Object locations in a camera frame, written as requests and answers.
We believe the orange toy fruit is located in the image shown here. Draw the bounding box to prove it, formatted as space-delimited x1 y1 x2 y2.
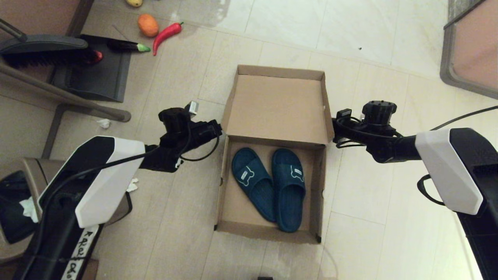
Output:
138 14 160 38

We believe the brown cardboard carton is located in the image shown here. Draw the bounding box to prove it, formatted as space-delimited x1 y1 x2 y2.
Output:
0 257 98 280

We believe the brown wooden furniture panel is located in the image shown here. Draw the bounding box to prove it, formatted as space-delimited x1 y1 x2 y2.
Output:
0 0 95 37

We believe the red toy chili pepper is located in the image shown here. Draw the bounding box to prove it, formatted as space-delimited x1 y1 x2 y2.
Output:
153 23 184 57

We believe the brown cardboard shoe box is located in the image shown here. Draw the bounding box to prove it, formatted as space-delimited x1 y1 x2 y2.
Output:
214 65 335 244

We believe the dark grey dustpan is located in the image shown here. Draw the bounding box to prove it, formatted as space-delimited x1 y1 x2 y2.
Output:
49 35 132 103

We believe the black bin liner bag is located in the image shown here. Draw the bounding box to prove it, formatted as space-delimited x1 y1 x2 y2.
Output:
0 171 39 244

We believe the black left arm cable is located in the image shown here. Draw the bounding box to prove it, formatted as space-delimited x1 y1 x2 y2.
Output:
33 126 221 257

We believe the grey broom with black bristles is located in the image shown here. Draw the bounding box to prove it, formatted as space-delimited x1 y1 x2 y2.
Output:
0 17 96 70

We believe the black braided cable loop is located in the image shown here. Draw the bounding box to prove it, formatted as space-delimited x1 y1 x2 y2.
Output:
417 174 446 206

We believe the purple toy eggplant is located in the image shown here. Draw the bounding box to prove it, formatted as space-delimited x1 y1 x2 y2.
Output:
107 40 151 53

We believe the grey-brown metal furniture frame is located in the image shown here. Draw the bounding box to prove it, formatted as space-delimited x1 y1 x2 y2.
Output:
0 61 132 159

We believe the brown board with grey frame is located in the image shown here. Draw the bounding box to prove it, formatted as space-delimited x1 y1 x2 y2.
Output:
440 0 498 100

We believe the dark blue rubber slipper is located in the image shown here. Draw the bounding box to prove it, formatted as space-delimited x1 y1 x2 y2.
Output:
231 148 277 223
272 149 306 233

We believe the brown plastic trash bin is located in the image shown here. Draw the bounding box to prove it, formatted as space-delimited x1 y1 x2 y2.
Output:
0 157 133 262

